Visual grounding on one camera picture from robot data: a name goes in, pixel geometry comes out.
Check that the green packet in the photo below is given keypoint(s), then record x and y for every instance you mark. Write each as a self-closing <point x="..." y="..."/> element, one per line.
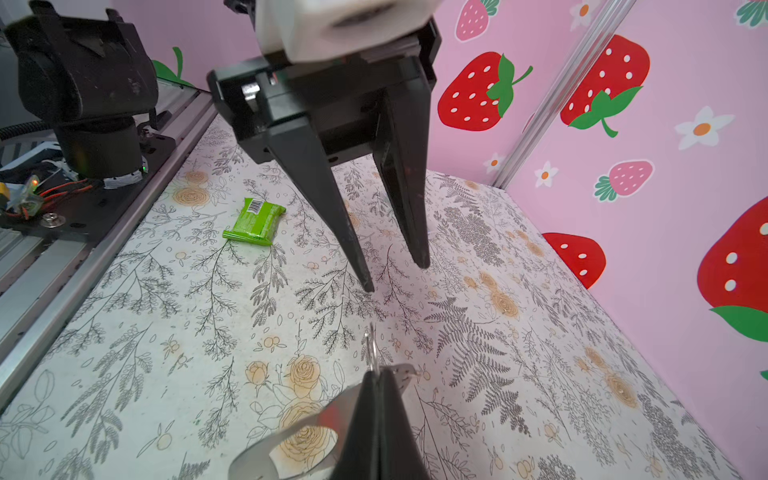
<point x="256" y="223"/>

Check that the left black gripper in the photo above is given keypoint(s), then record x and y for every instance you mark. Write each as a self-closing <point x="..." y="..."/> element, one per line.
<point x="311" y="115"/>

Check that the metal key holder plate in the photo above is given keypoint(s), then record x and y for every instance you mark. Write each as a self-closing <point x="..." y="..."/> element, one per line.
<point x="312" y="441"/>

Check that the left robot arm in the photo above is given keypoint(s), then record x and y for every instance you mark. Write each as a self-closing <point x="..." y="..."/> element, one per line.
<point x="89" y="80"/>

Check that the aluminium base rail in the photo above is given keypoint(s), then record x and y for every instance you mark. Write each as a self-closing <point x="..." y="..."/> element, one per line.
<point x="45" y="279"/>

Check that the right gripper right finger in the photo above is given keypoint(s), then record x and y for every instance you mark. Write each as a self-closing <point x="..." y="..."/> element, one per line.
<point x="399" y="457"/>

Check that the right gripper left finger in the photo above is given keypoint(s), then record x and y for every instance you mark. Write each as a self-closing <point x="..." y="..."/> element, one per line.
<point x="359" y="459"/>

